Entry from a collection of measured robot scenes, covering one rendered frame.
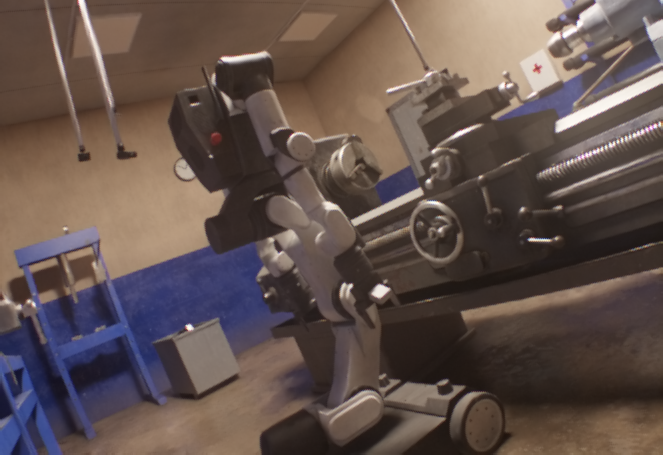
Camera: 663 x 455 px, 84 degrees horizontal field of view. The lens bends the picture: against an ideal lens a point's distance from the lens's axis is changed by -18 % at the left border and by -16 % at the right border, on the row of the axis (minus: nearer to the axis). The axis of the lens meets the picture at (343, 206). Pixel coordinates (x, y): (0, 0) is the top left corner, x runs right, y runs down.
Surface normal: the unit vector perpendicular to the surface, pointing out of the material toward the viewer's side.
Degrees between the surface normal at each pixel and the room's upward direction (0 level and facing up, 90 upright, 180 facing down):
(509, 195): 90
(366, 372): 90
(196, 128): 90
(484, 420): 90
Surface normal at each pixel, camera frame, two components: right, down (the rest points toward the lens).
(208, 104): 0.47, -0.26
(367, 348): 0.59, 0.15
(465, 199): -0.72, 0.26
